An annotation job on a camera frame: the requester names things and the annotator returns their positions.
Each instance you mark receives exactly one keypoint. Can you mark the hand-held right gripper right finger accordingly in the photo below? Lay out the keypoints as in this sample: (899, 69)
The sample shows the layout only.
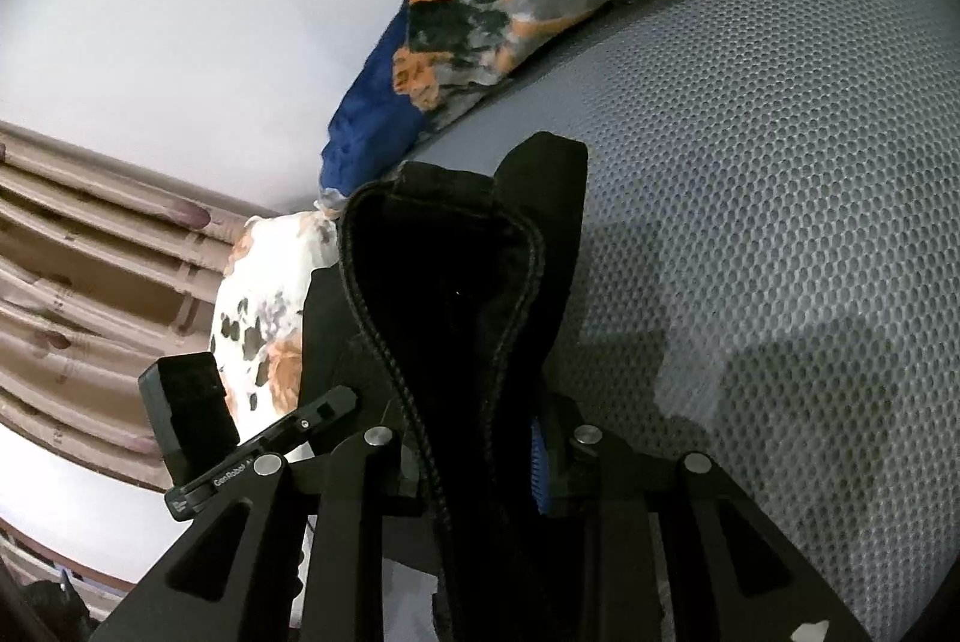
(538, 462)

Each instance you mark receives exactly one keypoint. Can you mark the beige curtain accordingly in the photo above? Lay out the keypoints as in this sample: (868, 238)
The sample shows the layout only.
(97, 282)

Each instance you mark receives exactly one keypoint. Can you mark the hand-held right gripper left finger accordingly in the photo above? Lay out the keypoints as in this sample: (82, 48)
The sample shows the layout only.
(375, 462)

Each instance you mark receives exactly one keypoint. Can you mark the grey mesh mattress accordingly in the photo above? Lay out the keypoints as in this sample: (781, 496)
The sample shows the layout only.
(787, 199)

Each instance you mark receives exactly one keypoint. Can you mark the black pants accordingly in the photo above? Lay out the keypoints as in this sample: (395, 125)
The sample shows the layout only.
(450, 312)

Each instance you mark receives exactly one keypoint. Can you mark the white floral pillow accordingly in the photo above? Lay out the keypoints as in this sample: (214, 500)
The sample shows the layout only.
(262, 327)

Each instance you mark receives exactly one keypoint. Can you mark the blue floral blanket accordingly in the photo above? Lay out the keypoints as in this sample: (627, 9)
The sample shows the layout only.
(525, 12)

